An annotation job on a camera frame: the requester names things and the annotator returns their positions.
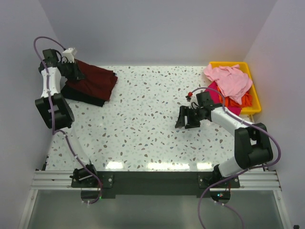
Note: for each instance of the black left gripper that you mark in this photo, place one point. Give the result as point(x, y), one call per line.
point(76, 73)

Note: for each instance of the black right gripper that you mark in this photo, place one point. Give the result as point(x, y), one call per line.
point(180, 123)

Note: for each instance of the black t shirt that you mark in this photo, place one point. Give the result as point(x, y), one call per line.
point(72, 94)

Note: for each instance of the dark red t shirt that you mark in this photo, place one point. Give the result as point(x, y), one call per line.
point(98, 82)

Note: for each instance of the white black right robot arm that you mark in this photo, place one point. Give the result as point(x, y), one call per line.
point(251, 143)

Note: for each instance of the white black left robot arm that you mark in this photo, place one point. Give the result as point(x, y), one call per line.
point(57, 114)

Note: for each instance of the magenta t shirt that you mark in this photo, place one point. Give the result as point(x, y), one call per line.
point(216, 97)

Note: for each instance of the pink t shirt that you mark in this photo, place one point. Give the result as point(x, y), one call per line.
point(226, 75)

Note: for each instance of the orange t shirt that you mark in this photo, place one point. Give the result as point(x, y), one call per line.
point(235, 95)

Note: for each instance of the yellow plastic bin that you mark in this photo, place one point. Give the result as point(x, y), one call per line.
point(256, 107)

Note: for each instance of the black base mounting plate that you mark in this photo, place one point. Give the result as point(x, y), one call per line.
point(141, 183)

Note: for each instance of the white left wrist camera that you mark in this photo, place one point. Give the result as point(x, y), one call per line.
point(69, 54)

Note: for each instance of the aluminium frame rail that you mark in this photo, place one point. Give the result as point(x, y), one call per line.
point(148, 143)

